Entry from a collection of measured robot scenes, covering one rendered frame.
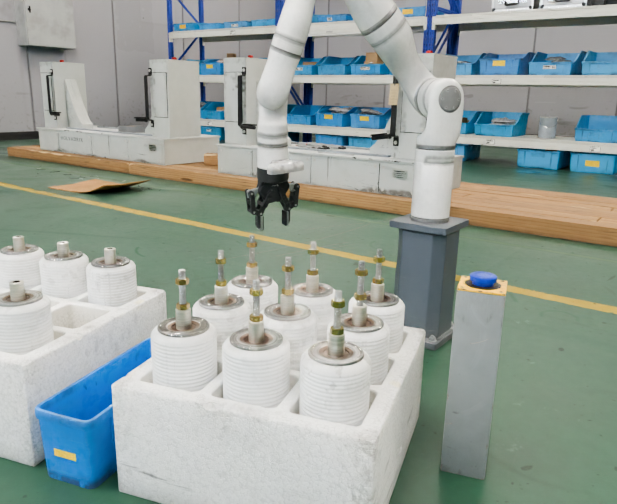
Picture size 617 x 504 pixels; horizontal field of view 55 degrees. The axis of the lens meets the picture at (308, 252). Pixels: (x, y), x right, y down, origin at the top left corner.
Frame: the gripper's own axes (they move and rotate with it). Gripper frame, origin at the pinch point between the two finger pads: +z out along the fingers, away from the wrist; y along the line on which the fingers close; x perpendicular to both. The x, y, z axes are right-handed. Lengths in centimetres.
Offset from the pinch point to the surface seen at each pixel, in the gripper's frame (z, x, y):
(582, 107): 84, -384, -707
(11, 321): -3, 25, 61
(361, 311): -7, 57, 16
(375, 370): 0, 62, 17
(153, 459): 11, 51, 48
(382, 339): -4, 61, 15
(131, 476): 15, 48, 51
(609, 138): 51, -156, -402
